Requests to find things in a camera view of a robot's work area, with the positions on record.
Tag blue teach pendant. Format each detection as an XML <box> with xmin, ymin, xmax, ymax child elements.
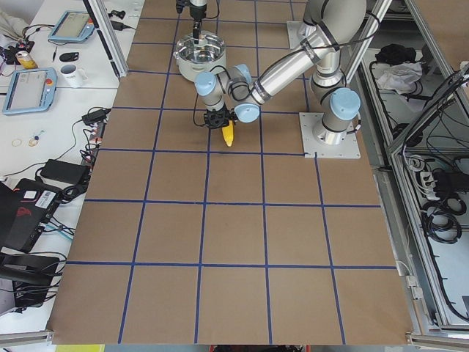
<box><xmin>2</xmin><ymin>67</ymin><xmax>57</xmax><ymax>115</ymax></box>
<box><xmin>48</xmin><ymin>10</ymin><xmax>95</xmax><ymax>43</ymax></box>

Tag black cloth bundle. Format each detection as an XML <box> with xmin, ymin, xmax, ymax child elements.
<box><xmin>375</xmin><ymin>44</ymin><xmax>416</xmax><ymax>65</ymax></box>

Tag black power brick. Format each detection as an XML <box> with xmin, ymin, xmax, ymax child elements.
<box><xmin>40</xmin><ymin>159</ymin><xmax>90</xmax><ymax>185</ymax></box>

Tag white crumpled cloth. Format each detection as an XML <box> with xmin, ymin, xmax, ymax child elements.
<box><xmin>377</xmin><ymin>62</ymin><xmax>423</xmax><ymax>95</ymax></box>

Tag black laptop with sticker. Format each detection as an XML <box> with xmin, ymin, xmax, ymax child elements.
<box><xmin>1</xmin><ymin>178</ymin><xmax>62</xmax><ymax>253</ymax></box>

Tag white mug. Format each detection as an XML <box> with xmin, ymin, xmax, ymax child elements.
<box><xmin>60</xmin><ymin>65</ymin><xmax>88</xmax><ymax>88</ymax></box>

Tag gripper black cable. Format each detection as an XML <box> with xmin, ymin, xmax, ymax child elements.
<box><xmin>191</xmin><ymin>65</ymin><xmax>235</xmax><ymax>128</ymax></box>

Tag black docking station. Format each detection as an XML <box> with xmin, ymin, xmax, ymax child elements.
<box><xmin>1</xmin><ymin>253</ymin><xmax>65</xmax><ymax>314</ymax></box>

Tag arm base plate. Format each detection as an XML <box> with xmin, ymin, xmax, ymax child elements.
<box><xmin>299</xmin><ymin>112</ymin><xmax>361</xmax><ymax>159</ymax></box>
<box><xmin>287</xmin><ymin>21</ymin><xmax>314</xmax><ymax>49</ymax></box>

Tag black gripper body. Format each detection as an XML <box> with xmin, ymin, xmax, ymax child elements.
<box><xmin>204</xmin><ymin>109</ymin><xmax>235</xmax><ymax>129</ymax></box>
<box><xmin>175</xmin><ymin>0</ymin><xmax>207</xmax><ymax>18</ymax></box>

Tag pale green electric pot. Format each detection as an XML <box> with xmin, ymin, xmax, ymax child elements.
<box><xmin>173</xmin><ymin>30</ymin><xmax>226</xmax><ymax>82</ymax></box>

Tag coiled black cables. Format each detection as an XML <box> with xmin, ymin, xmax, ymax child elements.
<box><xmin>421</xmin><ymin>199</ymin><xmax>465</xmax><ymax>245</ymax></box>

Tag yellow corn cob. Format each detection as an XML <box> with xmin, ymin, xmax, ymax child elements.
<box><xmin>221</xmin><ymin>120</ymin><xmax>235</xmax><ymax>147</ymax></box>

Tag lower blue teach pendant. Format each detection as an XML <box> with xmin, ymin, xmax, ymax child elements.
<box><xmin>2</xmin><ymin>67</ymin><xmax>57</xmax><ymax>115</ymax></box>

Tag small black charger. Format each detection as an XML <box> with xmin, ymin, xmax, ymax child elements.
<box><xmin>81</xmin><ymin>108</ymin><xmax>111</xmax><ymax>125</ymax></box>

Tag upper blue teach pendant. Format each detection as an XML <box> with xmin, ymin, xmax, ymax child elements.
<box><xmin>48</xmin><ymin>10</ymin><xmax>95</xmax><ymax>43</ymax></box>

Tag black round case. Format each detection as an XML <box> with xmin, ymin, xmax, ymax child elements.
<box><xmin>59</xmin><ymin>51</ymin><xmax>80</xmax><ymax>62</ymax></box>

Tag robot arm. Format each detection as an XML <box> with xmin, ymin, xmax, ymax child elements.
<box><xmin>195</xmin><ymin>1</ymin><xmax>366</xmax><ymax>145</ymax></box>

